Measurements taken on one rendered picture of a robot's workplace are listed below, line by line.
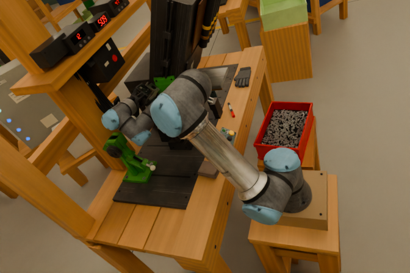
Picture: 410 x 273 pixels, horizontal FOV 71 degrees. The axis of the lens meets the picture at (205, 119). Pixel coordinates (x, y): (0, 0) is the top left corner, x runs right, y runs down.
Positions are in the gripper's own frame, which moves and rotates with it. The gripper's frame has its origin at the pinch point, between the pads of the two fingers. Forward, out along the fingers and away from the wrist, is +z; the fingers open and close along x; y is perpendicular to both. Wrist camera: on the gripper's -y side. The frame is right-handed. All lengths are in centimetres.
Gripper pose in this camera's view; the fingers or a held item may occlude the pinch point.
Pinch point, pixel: (151, 90)
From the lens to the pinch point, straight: 144.1
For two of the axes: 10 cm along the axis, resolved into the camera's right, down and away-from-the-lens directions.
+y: 4.8, -6.4, -6.0
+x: -8.0, -6.0, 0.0
